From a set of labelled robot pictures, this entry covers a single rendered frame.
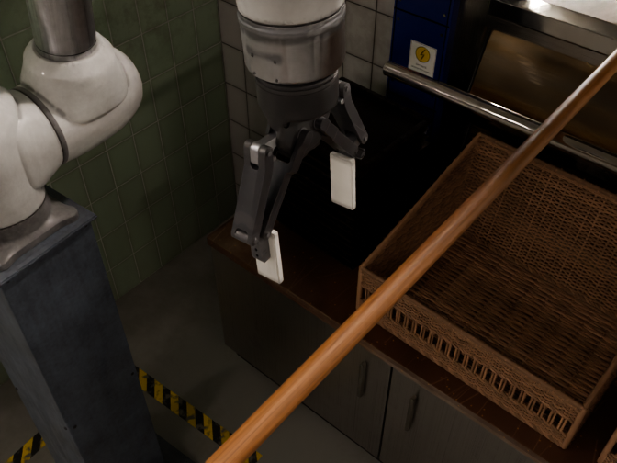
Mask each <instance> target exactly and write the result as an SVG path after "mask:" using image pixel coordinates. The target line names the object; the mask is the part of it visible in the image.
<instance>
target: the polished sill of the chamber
mask: <svg viewBox="0 0 617 463"><path fill-rule="evenodd" d="M488 14H489V15H492V16H494V17H499V18H502V19H504V20H507V21H510V22H512V23H515V24H518V25H521V26H524V27H526V28H530V29H533V30H536V31H539V32H542V33H544V34H547V35H550V36H553V37H555V38H558V39H561V40H565V41H568V42H571V43H574V44H577V45H578V46H581V47H584V48H587V49H590V50H593V51H597V52H600V53H602V54H605V55H608V56H610V55H611V54H612V53H613V52H614V51H615V50H616V49H617V25H614V24H612V23H608V22H605V21H602V20H599V19H597V18H594V17H589V16H586V15H583V14H579V13H577V12H574V11H571V10H568V9H565V8H563V7H560V6H555V5H551V4H548V3H546V2H543V1H540V0H489V5H488Z"/></svg>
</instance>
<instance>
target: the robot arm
mask: <svg viewBox="0 0 617 463"><path fill-rule="evenodd" d="M236 3H237V7H238V11H237V16H238V21H239V24H240V28H241V41H242V47H243V55H244V61H245V64H246V66H247V68H248V70H249V71H250V72H251V73H252V74H253V75H254V78H255V85H256V93H257V100H258V104H259V107H260V109H261V110H262V112H263V113H264V115H265V116H266V118H267V128H266V132H265V136H264V137H263V138H261V139H260V140H259V141H254V140H252V139H247V140H246V141H245V143H244V145H243V153H244V167H243V171H242V177H241V185H240V190H239V195H238V200H237V205H236V210H235V215H234V220H233V224H232V230H231V236H232V237H234V238H236V239H238V240H240V241H242V242H244V243H247V244H249V245H250V246H251V250H252V256H253V257H254V258H256V264H257V269H258V273H259V274H261V275H262V276H264V277H267V278H269V279H271V280H273V281H274V282H276V283H278V284H281V283H282V282H283V281H284V279H283V270H282V263H281V254H280V247H279V239H278V232H277V231H275V230H273V228H274V225H275V221H276V218H277V215H278V212H279V210H280V207H281V205H282V202H283V199H284V196H285V193H286V190H287V187H288V184H289V181H290V178H291V176H292V175H293V174H296V173H297V171H298V169H299V167H300V164H301V162H302V159H303V158H304V157H306V155H307V154H308V153H309V151H311V150H313V149H315V148H316V147H317V146H318V145H320V140H323V141H325V142H326V143H327V144H329V145H330V146H331V147H332V148H333V149H334V150H336V151H338V152H335V151H333V152H331V153H330V164H331V201H332V202H334V203H336V204H339V205H341V206H343V207H346V208H347V209H351V210H353V209H355V158H357V159H360V160H361V159H362V158H363V157H364V155H365V149H363V148H360V147H358V146H359V145H360V143H362V144H365V143H366V141H367V139H368V134H367V132H366V130H365V127H364V124H363V122H362V121H361V119H360V117H359V114H358V112H357V110H356V108H355V106H354V104H353V101H352V96H351V87H350V84H349V83H347V82H344V81H342V80H339V74H338V69H339V68H340V67H341V66H342V63H343V62H344V59H345V54H346V50H345V14H346V4H345V2H344V0H236ZM26 4H27V9H28V16H29V20H30V25H31V29H32V33H33V39H32V40H31V41H30V42H29V43H28V45H27V47H26V48H25V49H24V52H23V64H22V69H21V74H20V85H18V86H16V87H14V88H12V89H10V90H7V89H5V88H4V87H2V86H1V85H0V272H3V271H6V270H7V269H8V268H9V267H10V266H11V265H12V264H13V263H14V262H15V261H16V260H17V259H18V258H19V257H20V256H21V255H23V254H25V253H26V252H28V251H29V250H30V249H32V248H33V247H35V246H36V245H38V244H39V243H41V242H42V241H44V240H45V239H46V238H48V237H49V236H51V235H52V234H54V233H55V232H56V231H57V230H59V229H60V228H62V227H64V226H66V225H68V224H70V223H73V222H75V221H76V220H78V218H79V214H78V211H77V209H76V208H75V207H72V206H69V205H65V204H63V203H61V202H60V201H58V200H57V199H55V198H53V197H51V196H50V195H48V193H47V191H46V189H45V185H46V184H47V183H48V181H49V180H50V179H51V177H52V176H53V175H54V174H55V172H56V171H57V170H58V169H59V167H60V166H61V165H63V164H66V163H67V162H69V161H71V160H73V159H75V158H77V157H79V156H81V155H83V154H84V153H86V152H89V151H90V150H92V149H94V148H95V147H96V146H98V145H99V144H101V143H102V142H104V141H106V140H107V139H109V138H110V137H111V136H113V135H114V134H116V133H117V132H118V131H120V130H121V129H122V128H123V127H124V126H125V125H126V124H127V123H128V122H129V121H130V120H131V119H132V117H133V116H134V114H135V113H136V111H137V110H138V108H139V106H140V102H141V100H142V81H141V78H140V74H139V72H138V70H137V68H136V67H135V65H134V64H133V62H132V61H131V59H130V58H129V57H128V56H127V55H126V54H125V53H123V52H122V51H120V50H118V49H116V48H114V47H113V46H112V45H111V43H110V42H109V41H108V40H107V39H106V38H104V37H103V36H102V35H101V34H99V33H98V32H96V31H95V20H94V13H93V6H92V0H26ZM330 113H332V115H333V116H334V118H335V120H336V122H337V124H338V126H339V127H340V129H341V131H342V132H339V129H338V128H337V127H336V126H334V125H333V124H332V123H331V121H330V120H329V119H328V118H329V115H330ZM277 152H280V153H281V154H282V155H284V156H285V157H288V158H290V162H289V163H286V162H283V161H281V160H278V159H277V158H276V154H277Z"/></svg>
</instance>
